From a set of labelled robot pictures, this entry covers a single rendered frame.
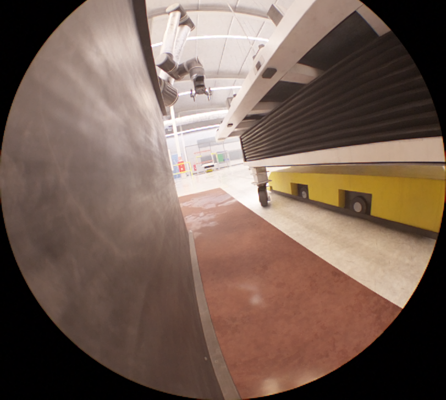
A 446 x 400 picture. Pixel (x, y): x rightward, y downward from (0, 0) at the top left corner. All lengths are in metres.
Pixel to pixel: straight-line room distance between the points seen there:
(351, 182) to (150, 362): 0.94
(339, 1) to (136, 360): 0.63
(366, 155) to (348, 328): 0.48
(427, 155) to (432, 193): 0.34
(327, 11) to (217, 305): 0.90
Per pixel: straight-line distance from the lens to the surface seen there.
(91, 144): 0.16
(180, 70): 1.16
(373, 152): 0.49
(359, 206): 0.98
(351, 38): 0.83
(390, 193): 0.82
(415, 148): 0.46
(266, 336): 0.47
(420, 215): 0.82
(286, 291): 0.55
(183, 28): 1.64
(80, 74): 0.17
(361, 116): 0.67
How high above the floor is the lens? 0.44
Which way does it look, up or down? 4 degrees down
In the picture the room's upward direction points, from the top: 12 degrees counter-clockwise
